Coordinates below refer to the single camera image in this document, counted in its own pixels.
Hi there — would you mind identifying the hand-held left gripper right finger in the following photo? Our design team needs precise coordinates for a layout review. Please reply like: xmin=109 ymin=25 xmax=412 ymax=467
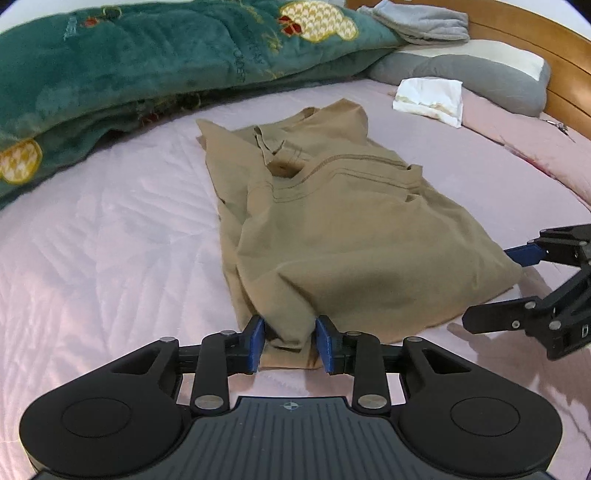
xmin=315 ymin=315 xmax=472 ymax=415

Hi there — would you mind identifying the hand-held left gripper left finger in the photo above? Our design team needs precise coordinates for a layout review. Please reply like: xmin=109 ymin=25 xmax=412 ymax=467
xmin=111 ymin=315 xmax=266 ymax=415

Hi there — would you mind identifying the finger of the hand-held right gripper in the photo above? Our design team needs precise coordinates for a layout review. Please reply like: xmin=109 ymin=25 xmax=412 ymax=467
xmin=504 ymin=224 xmax=591 ymax=269
xmin=463 ymin=265 xmax=591 ymax=334

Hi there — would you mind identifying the tan t-shirt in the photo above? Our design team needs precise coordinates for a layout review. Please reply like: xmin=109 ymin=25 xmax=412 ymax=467
xmin=196 ymin=98 xmax=525 ymax=370

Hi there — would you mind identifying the pink pillow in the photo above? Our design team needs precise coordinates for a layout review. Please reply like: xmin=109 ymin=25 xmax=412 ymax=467
xmin=462 ymin=85 xmax=591 ymax=204

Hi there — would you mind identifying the small metal object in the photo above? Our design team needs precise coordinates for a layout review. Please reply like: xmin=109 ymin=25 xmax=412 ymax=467
xmin=542 ymin=119 xmax=575 ymax=141

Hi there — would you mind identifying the pink bed sheet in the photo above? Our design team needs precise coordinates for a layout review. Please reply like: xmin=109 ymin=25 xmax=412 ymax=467
xmin=0 ymin=78 xmax=591 ymax=480

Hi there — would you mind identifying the white folded cloth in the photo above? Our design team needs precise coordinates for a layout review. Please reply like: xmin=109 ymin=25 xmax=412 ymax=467
xmin=392 ymin=78 xmax=464 ymax=128

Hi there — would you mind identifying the grey pillow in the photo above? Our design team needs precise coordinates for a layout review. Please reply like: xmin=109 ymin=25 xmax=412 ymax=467
xmin=369 ymin=39 xmax=551 ymax=117

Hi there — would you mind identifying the wooden headboard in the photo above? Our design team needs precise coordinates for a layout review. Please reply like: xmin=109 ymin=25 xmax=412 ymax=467
xmin=346 ymin=0 xmax=591 ymax=127

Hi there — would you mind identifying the grey garment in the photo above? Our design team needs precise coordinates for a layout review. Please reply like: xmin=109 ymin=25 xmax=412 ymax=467
xmin=358 ymin=0 xmax=469 ymax=45

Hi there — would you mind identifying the green plush blanket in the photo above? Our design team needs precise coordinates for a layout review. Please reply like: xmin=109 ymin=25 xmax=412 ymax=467
xmin=0 ymin=0 xmax=407 ymax=210

